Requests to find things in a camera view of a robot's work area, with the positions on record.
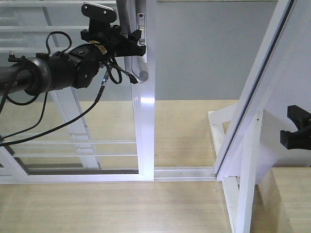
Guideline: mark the rear white support bracket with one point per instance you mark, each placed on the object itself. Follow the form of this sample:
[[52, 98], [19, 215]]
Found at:
[[216, 120]]

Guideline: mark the light plywood base platform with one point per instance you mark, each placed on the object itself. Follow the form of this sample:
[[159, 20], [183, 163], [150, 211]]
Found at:
[[182, 138]]

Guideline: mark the white framed sliding glass door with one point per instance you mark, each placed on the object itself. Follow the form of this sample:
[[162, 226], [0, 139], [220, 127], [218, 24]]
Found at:
[[64, 137]]

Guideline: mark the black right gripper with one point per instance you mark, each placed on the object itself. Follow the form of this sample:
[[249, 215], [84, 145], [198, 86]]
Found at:
[[300, 139]]

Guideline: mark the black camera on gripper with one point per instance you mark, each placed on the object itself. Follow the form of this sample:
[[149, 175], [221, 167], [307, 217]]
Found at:
[[100, 17]]

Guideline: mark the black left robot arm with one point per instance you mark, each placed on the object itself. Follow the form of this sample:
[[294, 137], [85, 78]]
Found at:
[[70, 68]]

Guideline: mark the grey door lock plate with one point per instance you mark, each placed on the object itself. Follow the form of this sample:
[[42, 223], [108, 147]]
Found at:
[[141, 26]]

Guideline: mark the white triangular support bracket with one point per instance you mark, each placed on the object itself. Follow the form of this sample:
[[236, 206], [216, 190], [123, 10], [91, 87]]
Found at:
[[239, 191]]

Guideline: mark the aluminium floor door track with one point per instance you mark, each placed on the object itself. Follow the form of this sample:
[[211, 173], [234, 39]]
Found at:
[[184, 174]]

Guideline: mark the grey door pull handle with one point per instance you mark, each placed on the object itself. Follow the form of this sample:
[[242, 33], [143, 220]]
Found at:
[[133, 21]]

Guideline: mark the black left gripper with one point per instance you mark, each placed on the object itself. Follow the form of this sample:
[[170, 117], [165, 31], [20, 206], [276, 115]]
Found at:
[[112, 43]]

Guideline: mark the white door frame post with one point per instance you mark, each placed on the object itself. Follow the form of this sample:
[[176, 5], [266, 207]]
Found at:
[[280, 77]]

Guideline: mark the light plywood box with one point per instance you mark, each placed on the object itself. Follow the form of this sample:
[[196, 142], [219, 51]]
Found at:
[[282, 201]]

